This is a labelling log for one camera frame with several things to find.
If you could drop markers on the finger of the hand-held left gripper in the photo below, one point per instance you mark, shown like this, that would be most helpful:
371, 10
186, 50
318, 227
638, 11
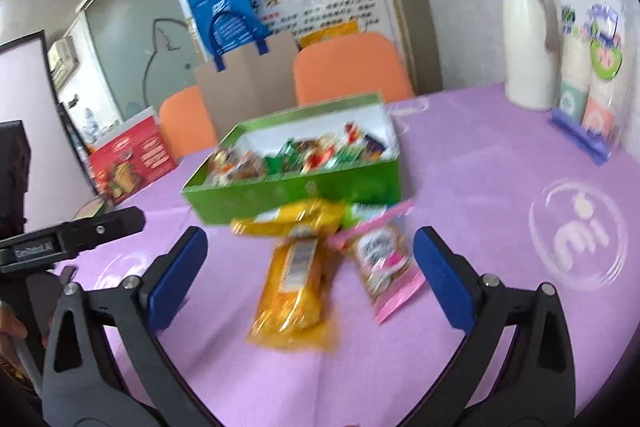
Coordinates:
105, 227

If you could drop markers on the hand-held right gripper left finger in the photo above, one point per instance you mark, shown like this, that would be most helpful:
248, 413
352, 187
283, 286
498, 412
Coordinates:
175, 277

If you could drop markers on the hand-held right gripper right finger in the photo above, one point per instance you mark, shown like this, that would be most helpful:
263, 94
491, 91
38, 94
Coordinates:
445, 277

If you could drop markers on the pink snack packet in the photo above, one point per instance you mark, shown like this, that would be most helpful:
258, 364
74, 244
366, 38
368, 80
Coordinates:
385, 267

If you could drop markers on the large yellow snack packet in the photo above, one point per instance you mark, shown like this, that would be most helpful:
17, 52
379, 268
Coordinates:
295, 302

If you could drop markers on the green cardboard box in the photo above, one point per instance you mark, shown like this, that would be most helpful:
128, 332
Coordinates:
300, 194

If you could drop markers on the pile of assorted snacks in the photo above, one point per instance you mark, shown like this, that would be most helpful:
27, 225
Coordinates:
300, 152

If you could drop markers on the person's left hand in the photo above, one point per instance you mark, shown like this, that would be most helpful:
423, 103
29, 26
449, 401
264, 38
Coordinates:
11, 322

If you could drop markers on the red cracker box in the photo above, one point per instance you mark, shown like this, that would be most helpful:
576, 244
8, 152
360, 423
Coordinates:
135, 157

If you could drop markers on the purple tablecloth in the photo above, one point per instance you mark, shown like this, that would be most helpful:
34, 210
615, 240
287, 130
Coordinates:
475, 187

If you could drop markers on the orange chair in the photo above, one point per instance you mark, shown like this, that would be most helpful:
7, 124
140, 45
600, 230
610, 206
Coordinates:
350, 67
187, 122

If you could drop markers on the purple plastic holder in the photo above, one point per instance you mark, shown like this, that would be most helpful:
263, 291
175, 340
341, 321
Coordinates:
580, 134

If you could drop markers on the brown paper bag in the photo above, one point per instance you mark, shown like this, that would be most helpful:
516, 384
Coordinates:
250, 87

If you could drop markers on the paper cup pack green label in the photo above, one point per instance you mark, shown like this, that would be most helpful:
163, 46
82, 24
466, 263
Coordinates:
575, 72

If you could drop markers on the white thermos jug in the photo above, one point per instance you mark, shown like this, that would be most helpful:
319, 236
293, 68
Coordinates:
530, 47

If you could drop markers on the blue tote bag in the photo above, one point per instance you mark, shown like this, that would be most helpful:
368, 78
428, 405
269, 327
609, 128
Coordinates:
230, 7

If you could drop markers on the paper cup pack pink label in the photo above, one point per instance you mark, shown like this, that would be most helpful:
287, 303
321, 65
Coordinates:
607, 82

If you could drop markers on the poster with large black characters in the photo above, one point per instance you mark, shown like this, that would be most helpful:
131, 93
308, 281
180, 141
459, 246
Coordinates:
330, 2

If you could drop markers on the white wall unit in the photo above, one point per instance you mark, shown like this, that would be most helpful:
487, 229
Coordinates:
62, 59

